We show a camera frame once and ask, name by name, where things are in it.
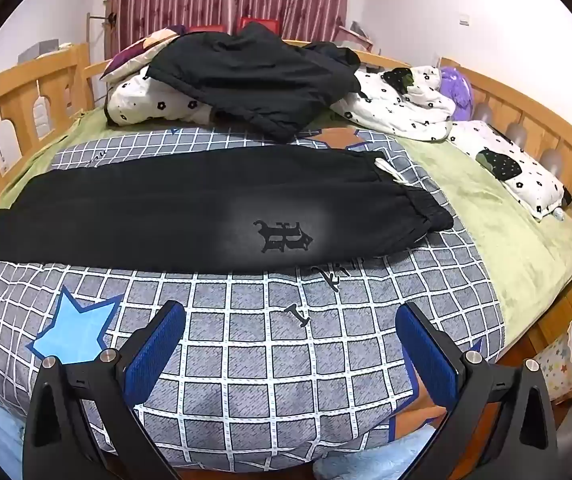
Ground purple patterned pillow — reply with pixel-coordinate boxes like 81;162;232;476
100;25;187;81

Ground wooden rack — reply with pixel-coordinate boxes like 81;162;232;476
86;10;117;106

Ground star-print waste bin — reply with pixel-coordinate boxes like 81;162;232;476
533;317;572;405

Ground light blue fluffy cloth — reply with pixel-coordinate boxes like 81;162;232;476
0;400;437;480

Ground wooden bed frame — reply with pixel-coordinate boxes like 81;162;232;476
0;40;572;361

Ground white floral pillow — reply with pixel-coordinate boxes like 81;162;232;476
448;120;572;221

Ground grey checked blanket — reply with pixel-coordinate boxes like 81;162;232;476
0;127;507;456

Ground black pants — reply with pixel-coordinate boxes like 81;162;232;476
0;144;454;277

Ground white floral quilt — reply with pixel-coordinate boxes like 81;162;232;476
106;67;217;126
331;65;457;142

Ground green bed sheet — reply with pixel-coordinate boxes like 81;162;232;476
0;105;572;321

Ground purple plush toy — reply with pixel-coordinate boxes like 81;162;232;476
438;66;474;122

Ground pile of black clothes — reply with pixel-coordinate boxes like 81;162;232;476
147;21;362;143

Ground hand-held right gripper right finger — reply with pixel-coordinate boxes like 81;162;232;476
395;302;559;480

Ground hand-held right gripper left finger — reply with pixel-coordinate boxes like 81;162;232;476
22;301;187;480

